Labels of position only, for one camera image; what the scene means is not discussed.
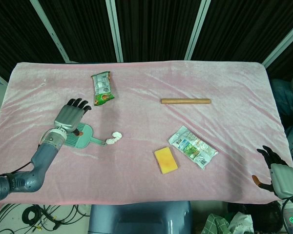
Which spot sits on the white green wipes pack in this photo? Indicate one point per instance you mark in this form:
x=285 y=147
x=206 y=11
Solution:
x=191 y=147

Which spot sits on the pink velvet table cloth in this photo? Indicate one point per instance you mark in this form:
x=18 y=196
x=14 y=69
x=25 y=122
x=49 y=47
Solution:
x=210 y=83

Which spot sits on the green checkered cloth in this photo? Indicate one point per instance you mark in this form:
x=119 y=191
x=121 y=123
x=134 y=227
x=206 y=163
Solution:
x=215 y=225

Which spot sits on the white paper ball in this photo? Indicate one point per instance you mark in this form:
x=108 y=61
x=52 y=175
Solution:
x=110 y=141
x=117 y=135

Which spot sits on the green snack bag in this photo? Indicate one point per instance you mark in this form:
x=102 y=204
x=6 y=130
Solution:
x=102 y=87

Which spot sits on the white aluminium frame post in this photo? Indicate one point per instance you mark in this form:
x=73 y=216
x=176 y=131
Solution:
x=51 y=31
x=115 y=31
x=283 y=41
x=197 y=31

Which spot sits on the blue grey robot torso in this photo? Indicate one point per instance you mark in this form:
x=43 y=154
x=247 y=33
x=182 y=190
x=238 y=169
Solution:
x=139 y=217

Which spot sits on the yellow sponge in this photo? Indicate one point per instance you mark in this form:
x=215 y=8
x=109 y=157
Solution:
x=166 y=161

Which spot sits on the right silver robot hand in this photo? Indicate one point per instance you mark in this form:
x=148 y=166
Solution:
x=283 y=180

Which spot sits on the black pleated curtain panel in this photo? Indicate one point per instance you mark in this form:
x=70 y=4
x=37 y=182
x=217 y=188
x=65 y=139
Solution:
x=83 y=29
x=290 y=63
x=156 y=29
x=246 y=29
x=14 y=31

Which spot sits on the wooden rolling pin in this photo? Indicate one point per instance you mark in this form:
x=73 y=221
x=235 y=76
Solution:
x=185 y=101

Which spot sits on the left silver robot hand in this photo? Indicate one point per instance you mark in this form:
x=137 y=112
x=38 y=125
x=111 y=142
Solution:
x=68 y=117

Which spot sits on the green hand broom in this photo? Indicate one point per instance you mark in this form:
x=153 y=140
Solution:
x=88 y=136

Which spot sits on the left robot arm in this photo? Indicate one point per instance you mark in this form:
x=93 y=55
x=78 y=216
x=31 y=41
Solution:
x=42 y=158

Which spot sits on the seated person in jeans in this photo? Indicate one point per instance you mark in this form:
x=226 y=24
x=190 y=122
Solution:
x=286 y=102

